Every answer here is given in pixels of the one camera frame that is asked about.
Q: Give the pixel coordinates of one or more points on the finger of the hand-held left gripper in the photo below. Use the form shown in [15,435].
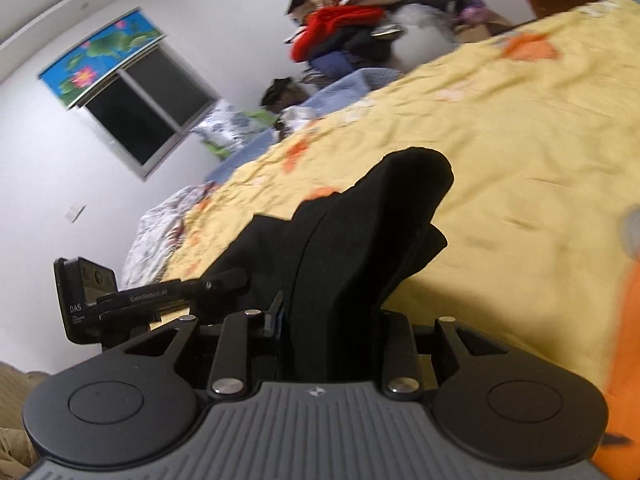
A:
[225,280]

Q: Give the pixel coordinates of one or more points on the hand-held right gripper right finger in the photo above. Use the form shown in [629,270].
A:
[400,340]

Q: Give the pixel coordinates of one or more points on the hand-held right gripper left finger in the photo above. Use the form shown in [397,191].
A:
[272,315]

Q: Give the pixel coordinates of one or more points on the black pants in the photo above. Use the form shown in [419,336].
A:
[360,240]

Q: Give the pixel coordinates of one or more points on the white red floral quilt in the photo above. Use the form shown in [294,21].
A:
[155,230]

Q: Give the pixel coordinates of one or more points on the person's khaki trouser leg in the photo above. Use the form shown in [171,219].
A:
[15,395]

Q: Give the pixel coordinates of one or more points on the blue floral pillow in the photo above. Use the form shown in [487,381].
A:
[225,127]

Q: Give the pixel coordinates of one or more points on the green cloth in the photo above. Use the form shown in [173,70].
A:
[261,116]

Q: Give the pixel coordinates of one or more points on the white and black patterned cloth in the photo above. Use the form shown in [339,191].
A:
[297,117]

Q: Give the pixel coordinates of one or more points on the sliding glass window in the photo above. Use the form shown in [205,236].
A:
[150,110]

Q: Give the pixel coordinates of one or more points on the black bag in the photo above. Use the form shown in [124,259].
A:
[280,91]

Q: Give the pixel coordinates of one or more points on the yellow floral blanket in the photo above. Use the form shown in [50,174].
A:
[525,160]

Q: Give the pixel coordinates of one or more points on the light blue blanket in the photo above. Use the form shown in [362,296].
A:
[350,85]

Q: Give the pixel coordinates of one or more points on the lotus print window blind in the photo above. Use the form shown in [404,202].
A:
[100,50]

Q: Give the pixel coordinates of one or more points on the pile of clothes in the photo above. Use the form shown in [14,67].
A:
[340,25]

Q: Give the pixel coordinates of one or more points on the grey plastic bag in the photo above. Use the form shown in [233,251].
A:
[425,40]

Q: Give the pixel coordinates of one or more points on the cardboard box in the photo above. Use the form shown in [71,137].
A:
[480,30]

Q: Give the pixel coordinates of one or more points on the white wall switch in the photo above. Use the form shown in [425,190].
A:
[76,213]

